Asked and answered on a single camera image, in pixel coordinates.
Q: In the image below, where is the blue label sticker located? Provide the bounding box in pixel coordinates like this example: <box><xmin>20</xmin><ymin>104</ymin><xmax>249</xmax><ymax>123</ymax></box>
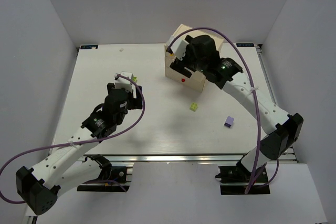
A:
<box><xmin>80</xmin><ymin>45</ymin><xmax>98</xmax><ymax>50</ymax></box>
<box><xmin>236</xmin><ymin>43</ymin><xmax>255</xmax><ymax>47</ymax></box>

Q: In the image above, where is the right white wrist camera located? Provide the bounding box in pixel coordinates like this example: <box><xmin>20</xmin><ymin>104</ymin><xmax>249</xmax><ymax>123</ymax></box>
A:
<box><xmin>166</xmin><ymin>38</ymin><xmax>188</xmax><ymax>60</ymax></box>

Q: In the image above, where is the cream drawer cabinet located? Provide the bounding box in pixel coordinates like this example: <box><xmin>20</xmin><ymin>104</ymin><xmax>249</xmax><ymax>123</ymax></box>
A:
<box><xmin>164</xmin><ymin>24</ymin><xmax>224</xmax><ymax>92</ymax></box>

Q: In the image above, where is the purple lego brick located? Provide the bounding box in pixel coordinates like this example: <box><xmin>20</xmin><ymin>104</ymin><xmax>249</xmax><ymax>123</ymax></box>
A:
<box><xmin>224</xmin><ymin>116</ymin><xmax>234</xmax><ymax>128</ymax></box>

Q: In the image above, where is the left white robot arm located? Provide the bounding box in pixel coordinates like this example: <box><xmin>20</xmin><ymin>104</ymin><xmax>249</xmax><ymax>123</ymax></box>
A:
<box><xmin>16</xmin><ymin>78</ymin><xmax>145</xmax><ymax>216</ymax></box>

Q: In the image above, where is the aluminium rail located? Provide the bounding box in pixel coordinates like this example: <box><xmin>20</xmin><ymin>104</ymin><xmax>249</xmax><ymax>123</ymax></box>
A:
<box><xmin>47</xmin><ymin>153</ymin><xmax>299</xmax><ymax>163</ymax></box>
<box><xmin>256</xmin><ymin>43</ymin><xmax>294</xmax><ymax>154</ymax></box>

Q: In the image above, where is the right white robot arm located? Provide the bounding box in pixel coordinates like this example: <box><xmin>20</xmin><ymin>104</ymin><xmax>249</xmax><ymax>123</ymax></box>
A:
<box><xmin>167</xmin><ymin>35</ymin><xmax>303</xmax><ymax>174</ymax></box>

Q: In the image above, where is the left blue label sticker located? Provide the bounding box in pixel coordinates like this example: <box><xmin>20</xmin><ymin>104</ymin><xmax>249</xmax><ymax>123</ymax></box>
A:
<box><xmin>80</xmin><ymin>45</ymin><xmax>98</xmax><ymax>50</ymax></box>

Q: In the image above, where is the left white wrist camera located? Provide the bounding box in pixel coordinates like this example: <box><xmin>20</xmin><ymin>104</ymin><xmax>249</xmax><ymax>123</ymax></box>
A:
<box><xmin>114</xmin><ymin>71</ymin><xmax>133</xmax><ymax>93</ymax></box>

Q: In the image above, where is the red knob drawer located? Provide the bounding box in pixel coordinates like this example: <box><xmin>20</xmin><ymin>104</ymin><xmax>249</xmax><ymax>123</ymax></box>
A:
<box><xmin>165</xmin><ymin>68</ymin><xmax>206</xmax><ymax>92</ymax></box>

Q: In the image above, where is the right blue label sticker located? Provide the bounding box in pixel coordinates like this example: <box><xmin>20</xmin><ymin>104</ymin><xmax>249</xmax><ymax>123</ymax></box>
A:
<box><xmin>236</xmin><ymin>43</ymin><xmax>255</xmax><ymax>47</ymax></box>

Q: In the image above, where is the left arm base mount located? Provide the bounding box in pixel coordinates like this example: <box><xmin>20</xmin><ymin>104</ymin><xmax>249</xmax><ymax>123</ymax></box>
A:
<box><xmin>77</xmin><ymin>163</ymin><xmax>133</xmax><ymax>193</ymax></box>

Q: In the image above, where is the aluminium right rail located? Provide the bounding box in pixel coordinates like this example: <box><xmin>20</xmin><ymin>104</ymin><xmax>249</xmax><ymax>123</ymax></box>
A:
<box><xmin>256</xmin><ymin>43</ymin><xmax>294</xmax><ymax>154</ymax></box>

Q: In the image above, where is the pale lime square lego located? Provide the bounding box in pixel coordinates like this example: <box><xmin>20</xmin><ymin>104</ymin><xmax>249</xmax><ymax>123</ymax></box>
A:
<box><xmin>190</xmin><ymin>102</ymin><xmax>198</xmax><ymax>112</ymax></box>

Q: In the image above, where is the aluminium front rail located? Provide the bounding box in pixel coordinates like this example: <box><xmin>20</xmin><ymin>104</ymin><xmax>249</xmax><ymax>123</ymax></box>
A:
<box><xmin>47</xmin><ymin>153</ymin><xmax>299</xmax><ymax>163</ymax></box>

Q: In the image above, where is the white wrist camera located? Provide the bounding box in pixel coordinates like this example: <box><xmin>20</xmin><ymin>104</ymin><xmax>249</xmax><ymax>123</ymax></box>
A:
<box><xmin>114</xmin><ymin>71</ymin><xmax>133</xmax><ymax>93</ymax></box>
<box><xmin>166</xmin><ymin>38</ymin><xmax>188</xmax><ymax>60</ymax></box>

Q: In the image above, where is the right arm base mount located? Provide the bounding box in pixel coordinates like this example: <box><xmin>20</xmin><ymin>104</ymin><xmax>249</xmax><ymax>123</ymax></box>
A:
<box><xmin>215</xmin><ymin>166</ymin><xmax>270</xmax><ymax>195</ymax></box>

